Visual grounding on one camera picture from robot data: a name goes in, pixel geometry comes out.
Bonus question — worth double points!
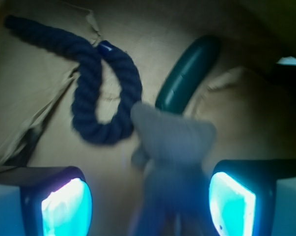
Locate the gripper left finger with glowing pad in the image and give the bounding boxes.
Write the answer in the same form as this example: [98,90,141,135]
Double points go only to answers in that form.
[0,166,92,236]

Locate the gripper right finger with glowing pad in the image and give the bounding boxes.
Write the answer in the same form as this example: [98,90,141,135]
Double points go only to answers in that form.
[209,159,296,236]

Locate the gray plush elephant toy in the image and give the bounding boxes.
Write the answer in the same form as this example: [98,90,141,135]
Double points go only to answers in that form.
[131,102,217,236]

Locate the brown paper lined box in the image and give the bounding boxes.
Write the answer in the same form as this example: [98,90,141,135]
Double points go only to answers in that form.
[0,0,296,236]

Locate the dark green toy cucumber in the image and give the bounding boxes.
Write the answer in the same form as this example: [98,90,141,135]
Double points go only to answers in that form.
[155,35,221,114]

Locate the dark blue twisted rope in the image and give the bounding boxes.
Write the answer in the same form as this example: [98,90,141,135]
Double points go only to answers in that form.
[4,15,143,146]

